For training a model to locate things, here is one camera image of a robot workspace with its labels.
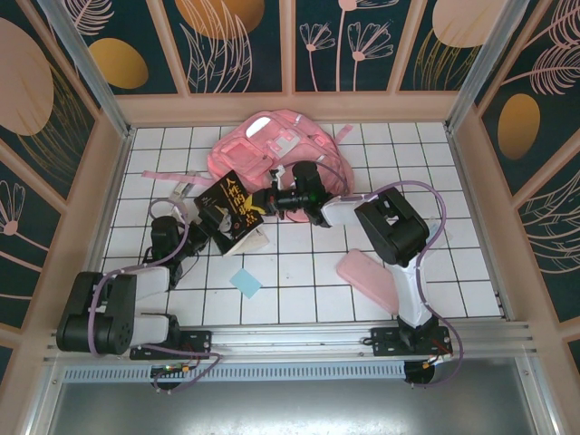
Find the black book with yellow print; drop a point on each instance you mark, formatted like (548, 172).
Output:
(238, 199)

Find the small clear plastic case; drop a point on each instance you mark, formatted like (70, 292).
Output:
(182, 189)

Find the pink student backpack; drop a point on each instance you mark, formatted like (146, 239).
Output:
(244, 154)

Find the light blue sticky notepad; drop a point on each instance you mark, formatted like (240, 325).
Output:
(247, 283)

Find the pink pencil case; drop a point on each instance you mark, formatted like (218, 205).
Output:
(362, 276)

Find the translucent white plastic box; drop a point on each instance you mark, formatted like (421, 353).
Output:
(436, 229)

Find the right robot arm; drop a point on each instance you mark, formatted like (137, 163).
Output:
(394, 226)

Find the aluminium table edge strip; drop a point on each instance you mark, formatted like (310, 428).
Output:
(104, 226)
(480, 226)

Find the grey metal sheet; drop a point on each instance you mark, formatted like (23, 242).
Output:
(290, 408)

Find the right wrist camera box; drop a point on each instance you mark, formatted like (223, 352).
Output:
(279, 179)

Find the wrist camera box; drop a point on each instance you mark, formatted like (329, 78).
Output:
(179, 212)
(279, 179)

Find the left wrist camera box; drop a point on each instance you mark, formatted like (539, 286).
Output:
(179, 212)

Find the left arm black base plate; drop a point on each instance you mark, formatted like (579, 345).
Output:
(195, 342)

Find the aluminium mounting rail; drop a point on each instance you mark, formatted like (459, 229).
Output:
(290, 337)

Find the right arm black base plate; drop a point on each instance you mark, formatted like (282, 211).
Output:
(385, 342)

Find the aluminium corner post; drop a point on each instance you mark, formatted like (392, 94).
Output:
(480, 72)
(90, 77)

